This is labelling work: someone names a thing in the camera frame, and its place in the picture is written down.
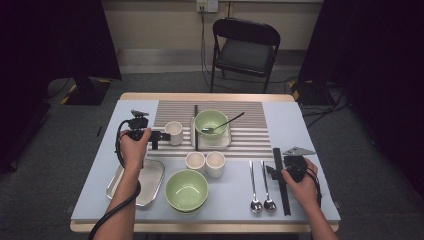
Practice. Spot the black folding chair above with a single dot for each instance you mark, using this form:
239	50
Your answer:
246	53

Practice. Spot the black stand base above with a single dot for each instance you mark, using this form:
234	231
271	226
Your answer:
308	93
86	91

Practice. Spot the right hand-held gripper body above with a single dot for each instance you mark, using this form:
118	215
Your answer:
296	163

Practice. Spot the wooden table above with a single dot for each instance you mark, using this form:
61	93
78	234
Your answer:
233	96

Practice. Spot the light blue table cover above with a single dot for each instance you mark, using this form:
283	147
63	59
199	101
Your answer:
126	106

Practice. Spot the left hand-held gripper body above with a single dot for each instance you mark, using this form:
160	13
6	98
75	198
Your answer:
140	125

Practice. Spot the silver metal tray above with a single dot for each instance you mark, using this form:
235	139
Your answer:
151	180

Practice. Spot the brown striped placemat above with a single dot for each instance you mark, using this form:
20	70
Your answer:
240	116

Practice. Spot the white wall socket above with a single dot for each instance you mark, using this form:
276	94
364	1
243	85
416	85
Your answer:
211	6

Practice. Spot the metal spoon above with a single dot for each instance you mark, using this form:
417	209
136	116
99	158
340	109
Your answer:
269	205
256	205
206	130

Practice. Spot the person's right hand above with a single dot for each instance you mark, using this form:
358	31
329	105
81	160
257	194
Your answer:
303	188

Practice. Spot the green bowl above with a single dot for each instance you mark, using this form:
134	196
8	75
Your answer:
186	212
213	119
186	190

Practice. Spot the white cup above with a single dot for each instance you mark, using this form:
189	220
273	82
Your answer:
195	161
215	165
175	133

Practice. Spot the round grey base plate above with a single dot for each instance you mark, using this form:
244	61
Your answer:
58	88

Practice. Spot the row of black chopsticks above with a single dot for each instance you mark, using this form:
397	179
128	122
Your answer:
285	200

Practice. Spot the white square plate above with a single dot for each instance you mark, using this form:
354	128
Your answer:
216	143

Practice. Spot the person's left hand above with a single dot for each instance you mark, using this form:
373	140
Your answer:
135	150

